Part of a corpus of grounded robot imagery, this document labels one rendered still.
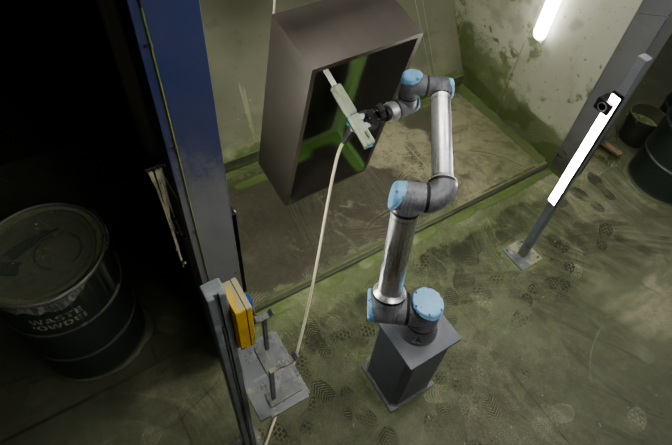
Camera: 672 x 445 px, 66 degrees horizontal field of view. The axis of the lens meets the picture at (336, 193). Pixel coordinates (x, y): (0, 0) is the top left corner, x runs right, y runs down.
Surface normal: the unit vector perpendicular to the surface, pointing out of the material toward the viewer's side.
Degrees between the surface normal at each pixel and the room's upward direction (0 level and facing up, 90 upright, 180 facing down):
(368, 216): 0
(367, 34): 12
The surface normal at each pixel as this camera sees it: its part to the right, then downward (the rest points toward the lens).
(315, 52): 0.18, -0.49
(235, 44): 0.47, 0.22
